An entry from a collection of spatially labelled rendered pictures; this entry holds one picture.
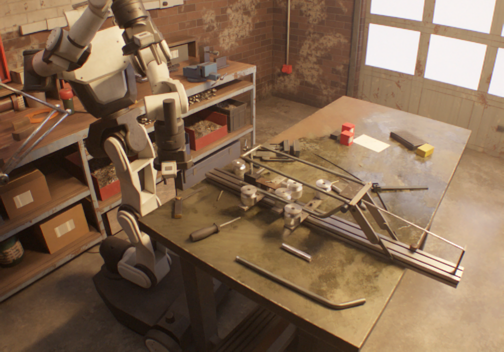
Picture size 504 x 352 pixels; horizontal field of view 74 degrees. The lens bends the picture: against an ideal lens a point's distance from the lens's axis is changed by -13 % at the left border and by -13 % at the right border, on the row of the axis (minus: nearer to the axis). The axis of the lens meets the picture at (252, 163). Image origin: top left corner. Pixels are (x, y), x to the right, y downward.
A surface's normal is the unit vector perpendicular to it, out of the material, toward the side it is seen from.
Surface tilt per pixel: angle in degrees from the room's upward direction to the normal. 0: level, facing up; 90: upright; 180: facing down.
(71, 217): 91
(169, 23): 90
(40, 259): 0
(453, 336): 0
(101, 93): 75
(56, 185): 0
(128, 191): 90
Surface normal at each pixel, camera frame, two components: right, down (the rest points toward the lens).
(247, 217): 0.00, -0.87
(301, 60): -0.62, 0.39
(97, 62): 0.49, 0.19
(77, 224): 0.79, 0.27
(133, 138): 0.85, -0.05
